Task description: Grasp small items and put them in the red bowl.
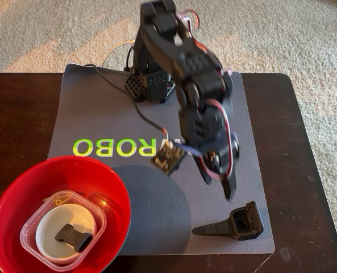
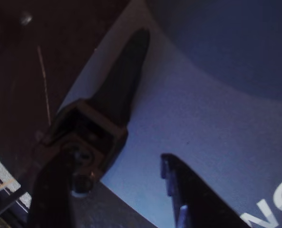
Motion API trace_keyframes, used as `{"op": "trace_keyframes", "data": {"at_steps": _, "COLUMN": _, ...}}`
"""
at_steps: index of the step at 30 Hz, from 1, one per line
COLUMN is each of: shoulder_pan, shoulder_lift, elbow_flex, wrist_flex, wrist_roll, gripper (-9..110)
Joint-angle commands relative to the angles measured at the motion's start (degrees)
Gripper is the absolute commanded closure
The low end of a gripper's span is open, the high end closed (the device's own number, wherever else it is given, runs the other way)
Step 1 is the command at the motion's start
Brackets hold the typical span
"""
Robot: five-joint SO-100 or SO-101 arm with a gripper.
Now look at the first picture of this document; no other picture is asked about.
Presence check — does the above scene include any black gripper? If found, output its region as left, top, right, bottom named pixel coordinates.
left=178, top=106, right=240, bottom=201

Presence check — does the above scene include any black printed gripper part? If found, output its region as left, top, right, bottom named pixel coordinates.
left=191, top=200, right=264, bottom=241

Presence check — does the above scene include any clear plastic container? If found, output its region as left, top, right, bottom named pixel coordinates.
left=19, top=190, right=107, bottom=271

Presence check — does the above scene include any small black printed buckle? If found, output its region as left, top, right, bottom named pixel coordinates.
left=55, top=223, right=94, bottom=254

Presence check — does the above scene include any yellow clothespin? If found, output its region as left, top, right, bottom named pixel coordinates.
left=53, top=195, right=73, bottom=206

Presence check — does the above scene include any small white bowl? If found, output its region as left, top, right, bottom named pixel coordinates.
left=35, top=203, right=97, bottom=263

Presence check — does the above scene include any red bowl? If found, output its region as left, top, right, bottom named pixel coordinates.
left=0, top=155, right=132, bottom=273

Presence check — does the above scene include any grey WOWROBO mat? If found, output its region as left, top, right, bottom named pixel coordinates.
left=47, top=63, right=276, bottom=256

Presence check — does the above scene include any red white servo wire bundle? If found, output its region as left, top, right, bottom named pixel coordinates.
left=176, top=9, right=201, bottom=29
left=206, top=98, right=237, bottom=180

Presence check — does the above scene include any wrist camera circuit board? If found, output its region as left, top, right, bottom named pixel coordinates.
left=150, top=141, right=186, bottom=176

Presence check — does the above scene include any black camera cable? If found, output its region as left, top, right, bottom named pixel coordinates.
left=82, top=64, right=169, bottom=142

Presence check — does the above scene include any black power cable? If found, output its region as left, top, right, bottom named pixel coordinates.
left=124, top=45, right=135, bottom=72

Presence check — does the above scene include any white curved cable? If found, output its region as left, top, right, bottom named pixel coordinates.
left=101, top=41, right=135, bottom=69

